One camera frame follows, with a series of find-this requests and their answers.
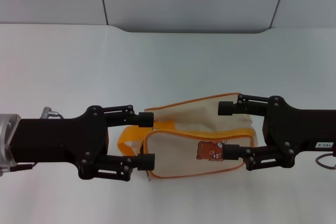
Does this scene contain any cream food bag orange trim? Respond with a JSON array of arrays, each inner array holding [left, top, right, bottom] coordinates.
[[117, 92, 257, 182]]

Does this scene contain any silver cable plug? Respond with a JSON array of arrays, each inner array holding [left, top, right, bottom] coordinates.
[[41, 106, 65, 119]]

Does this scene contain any thin dark left gripper cable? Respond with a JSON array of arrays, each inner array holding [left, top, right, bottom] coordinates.
[[9, 163, 35, 174]]

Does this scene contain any dark looped right gripper cable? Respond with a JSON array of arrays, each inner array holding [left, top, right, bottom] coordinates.
[[315, 152, 336, 170]]

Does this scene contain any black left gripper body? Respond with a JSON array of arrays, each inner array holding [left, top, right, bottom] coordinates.
[[9, 105, 111, 180]]

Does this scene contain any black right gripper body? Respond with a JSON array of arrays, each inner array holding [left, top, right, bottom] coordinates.
[[261, 95, 336, 169]]

